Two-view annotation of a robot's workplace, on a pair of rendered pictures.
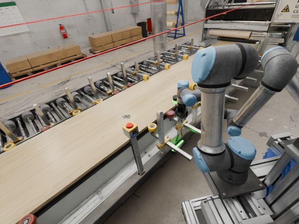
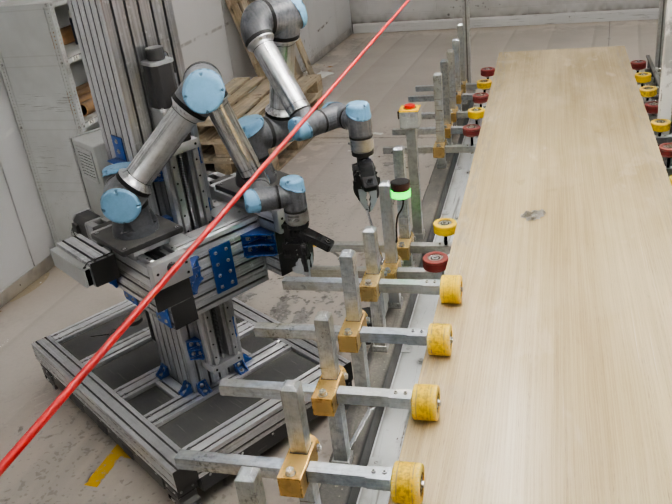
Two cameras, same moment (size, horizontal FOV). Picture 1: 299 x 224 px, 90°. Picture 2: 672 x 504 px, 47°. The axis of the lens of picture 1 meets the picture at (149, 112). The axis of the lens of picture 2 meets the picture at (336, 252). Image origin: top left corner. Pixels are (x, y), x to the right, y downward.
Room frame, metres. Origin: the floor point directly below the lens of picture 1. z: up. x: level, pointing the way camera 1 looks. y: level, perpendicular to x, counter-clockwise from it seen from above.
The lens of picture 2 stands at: (2.73, -1.61, 2.04)
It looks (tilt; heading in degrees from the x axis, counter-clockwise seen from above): 27 degrees down; 147
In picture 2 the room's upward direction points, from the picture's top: 7 degrees counter-clockwise
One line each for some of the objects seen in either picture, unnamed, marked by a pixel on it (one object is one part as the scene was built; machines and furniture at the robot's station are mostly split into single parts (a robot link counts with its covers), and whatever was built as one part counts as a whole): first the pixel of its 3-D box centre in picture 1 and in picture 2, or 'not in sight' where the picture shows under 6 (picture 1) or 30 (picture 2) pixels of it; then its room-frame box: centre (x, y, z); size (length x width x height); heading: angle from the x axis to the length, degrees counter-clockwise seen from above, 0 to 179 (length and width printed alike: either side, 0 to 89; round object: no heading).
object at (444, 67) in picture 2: not in sight; (446, 108); (0.03, 0.89, 0.91); 0.04 x 0.04 x 0.48; 40
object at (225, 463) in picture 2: (232, 75); (289, 468); (1.64, -1.08, 0.95); 0.50 x 0.04 x 0.04; 40
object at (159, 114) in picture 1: (161, 134); (403, 211); (0.83, -0.07, 0.93); 0.04 x 0.04 x 0.48; 40
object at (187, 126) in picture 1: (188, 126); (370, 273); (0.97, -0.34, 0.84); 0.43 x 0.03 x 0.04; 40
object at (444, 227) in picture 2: (152, 130); (445, 236); (0.97, -0.01, 0.85); 0.08 x 0.08 x 0.11
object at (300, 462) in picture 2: not in sight; (299, 464); (1.64, -1.05, 0.95); 0.14 x 0.06 x 0.05; 130
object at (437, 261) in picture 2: (170, 116); (436, 271); (1.13, -0.20, 0.85); 0.08 x 0.08 x 0.11
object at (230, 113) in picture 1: (233, 116); (261, 197); (0.73, -0.56, 1.12); 0.11 x 0.11 x 0.08; 64
